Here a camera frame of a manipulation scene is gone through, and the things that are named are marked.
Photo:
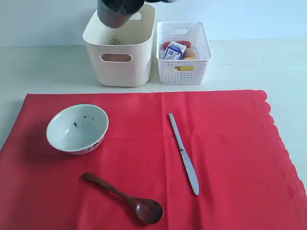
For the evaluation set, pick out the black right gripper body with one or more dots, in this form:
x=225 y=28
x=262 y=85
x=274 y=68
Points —
x=164 y=1

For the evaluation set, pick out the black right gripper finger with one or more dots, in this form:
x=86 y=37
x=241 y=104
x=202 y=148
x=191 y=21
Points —
x=115 y=5
x=131 y=6

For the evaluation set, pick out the stainless steel cup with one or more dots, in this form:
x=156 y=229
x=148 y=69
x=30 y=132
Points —
x=110 y=18

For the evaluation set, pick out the red sausage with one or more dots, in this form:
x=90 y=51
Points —
x=186 y=43

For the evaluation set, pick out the blue white milk carton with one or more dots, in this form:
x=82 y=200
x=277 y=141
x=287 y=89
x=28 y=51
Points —
x=173 y=50

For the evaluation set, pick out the brown egg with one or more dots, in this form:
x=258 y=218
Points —
x=189 y=53

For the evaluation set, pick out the yellow lemon piece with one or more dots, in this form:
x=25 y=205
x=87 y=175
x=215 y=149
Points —
x=185 y=68

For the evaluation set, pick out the white ceramic bowl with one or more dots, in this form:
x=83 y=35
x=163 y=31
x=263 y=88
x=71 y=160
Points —
x=78 y=129

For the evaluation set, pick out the silver table knife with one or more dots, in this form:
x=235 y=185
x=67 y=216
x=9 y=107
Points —
x=192 y=176

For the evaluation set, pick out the dark wooden spoon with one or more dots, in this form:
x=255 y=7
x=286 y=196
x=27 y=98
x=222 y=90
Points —
x=148 y=211

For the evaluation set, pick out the brown wooden plate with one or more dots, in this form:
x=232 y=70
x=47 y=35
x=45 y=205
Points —
x=107 y=57

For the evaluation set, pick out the cream plastic bin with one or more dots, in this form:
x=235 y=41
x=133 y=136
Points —
x=138 y=37

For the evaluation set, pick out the white perforated plastic basket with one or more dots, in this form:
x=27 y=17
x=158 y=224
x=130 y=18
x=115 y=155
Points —
x=193 y=32

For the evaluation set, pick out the red table cloth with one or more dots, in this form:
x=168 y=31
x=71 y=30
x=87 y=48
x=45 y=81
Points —
x=246 y=178

